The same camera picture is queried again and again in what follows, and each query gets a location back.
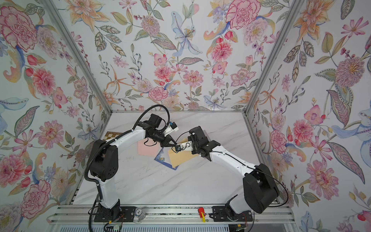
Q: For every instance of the yellow envelope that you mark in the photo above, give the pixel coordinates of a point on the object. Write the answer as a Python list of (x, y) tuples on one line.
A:
[(181, 157)]

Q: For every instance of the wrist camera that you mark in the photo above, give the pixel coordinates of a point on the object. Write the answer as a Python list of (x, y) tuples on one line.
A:
[(186, 146), (172, 127)]

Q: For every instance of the aluminium rail frame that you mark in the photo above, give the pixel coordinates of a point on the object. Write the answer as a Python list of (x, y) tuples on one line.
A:
[(171, 218)]

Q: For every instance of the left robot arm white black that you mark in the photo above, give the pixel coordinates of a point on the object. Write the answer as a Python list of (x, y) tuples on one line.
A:
[(103, 160)]

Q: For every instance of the blue floral letter paper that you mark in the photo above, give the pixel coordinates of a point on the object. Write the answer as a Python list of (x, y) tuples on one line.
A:
[(163, 158)]

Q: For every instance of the red emergency stop button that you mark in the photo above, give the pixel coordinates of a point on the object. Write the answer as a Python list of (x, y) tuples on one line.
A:
[(201, 212)]

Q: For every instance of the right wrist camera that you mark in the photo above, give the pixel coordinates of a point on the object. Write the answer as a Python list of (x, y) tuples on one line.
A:
[(186, 146)]

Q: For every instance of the pink envelope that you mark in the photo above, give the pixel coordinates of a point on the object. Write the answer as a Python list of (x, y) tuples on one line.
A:
[(148, 148)]

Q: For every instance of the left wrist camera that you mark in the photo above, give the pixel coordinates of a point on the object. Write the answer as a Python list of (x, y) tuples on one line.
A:
[(172, 127)]

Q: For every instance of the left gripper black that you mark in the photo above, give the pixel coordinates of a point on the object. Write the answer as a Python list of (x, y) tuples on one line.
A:
[(166, 141)]

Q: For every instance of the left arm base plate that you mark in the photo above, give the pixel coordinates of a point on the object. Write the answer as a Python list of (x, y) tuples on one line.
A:
[(122, 213)]

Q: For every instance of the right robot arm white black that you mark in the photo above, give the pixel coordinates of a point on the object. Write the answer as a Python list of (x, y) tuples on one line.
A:
[(259, 187)]

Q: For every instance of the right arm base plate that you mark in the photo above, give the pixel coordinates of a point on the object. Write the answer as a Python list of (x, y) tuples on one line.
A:
[(224, 214)]

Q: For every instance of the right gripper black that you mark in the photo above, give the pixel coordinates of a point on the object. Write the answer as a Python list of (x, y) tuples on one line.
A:
[(191, 138)]

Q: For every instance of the wooden chessboard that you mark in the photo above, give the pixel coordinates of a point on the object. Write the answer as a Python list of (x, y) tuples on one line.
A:
[(110, 135)]

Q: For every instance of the round silver knob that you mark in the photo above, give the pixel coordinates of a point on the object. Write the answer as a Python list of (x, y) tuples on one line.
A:
[(140, 214)]

